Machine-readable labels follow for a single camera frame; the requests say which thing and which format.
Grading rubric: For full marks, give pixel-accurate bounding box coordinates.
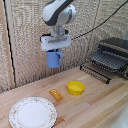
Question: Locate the cobalt blue cup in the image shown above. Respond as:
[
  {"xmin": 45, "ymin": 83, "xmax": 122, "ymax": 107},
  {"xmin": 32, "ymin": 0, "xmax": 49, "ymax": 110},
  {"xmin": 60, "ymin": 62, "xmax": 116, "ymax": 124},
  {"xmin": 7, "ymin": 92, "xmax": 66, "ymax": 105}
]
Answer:
[{"xmin": 45, "ymin": 48, "xmax": 66, "ymax": 69}]

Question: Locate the white floral-rimmed plate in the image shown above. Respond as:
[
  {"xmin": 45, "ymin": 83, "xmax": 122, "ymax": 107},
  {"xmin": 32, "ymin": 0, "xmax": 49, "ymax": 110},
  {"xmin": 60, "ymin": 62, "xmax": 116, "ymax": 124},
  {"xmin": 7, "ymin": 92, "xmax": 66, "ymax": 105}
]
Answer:
[{"xmin": 8, "ymin": 96, "xmax": 58, "ymax": 128}]

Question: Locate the yellow bowl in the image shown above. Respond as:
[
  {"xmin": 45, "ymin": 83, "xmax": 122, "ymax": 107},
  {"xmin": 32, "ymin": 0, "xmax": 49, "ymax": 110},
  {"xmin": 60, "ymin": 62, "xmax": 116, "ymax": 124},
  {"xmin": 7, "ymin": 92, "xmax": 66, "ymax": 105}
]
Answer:
[{"xmin": 66, "ymin": 80, "xmax": 86, "ymax": 96}]

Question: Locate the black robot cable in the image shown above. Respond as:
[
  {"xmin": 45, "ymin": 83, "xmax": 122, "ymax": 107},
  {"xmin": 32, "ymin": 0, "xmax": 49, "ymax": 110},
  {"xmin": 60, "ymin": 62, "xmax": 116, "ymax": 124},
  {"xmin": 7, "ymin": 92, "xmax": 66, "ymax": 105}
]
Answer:
[{"xmin": 70, "ymin": 0, "xmax": 128, "ymax": 41}]

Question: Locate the black dish rack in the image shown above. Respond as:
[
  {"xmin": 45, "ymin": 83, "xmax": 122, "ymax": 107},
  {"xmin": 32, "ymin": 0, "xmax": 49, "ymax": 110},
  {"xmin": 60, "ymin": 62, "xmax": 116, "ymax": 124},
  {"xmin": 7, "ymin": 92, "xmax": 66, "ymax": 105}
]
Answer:
[{"xmin": 88, "ymin": 37, "xmax": 128, "ymax": 79}]

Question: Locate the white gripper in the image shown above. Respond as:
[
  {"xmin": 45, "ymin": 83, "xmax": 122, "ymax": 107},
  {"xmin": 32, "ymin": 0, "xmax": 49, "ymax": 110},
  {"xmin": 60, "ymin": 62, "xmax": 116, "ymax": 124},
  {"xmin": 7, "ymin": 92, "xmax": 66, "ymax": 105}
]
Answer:
[{"xmin": 40, "ymin": 33, "xmax": 72, "ymax": 52}]

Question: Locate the black wire oven rack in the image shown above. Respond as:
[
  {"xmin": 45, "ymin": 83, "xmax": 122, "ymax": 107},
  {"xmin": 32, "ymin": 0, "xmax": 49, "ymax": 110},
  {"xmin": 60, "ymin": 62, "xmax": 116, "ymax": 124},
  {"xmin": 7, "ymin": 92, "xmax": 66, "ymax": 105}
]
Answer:
[{"xmin": 79, "ymin": 63, "xmax": 112, "ymax": 85}]

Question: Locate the orange rectangular block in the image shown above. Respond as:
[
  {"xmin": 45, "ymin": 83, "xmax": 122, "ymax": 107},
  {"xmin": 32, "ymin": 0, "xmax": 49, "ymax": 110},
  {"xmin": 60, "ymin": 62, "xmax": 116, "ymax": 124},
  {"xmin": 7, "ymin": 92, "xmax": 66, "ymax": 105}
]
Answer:
[{"xmin": 48, "ymin": 88, "xmax": 64, "ymax": 102}]

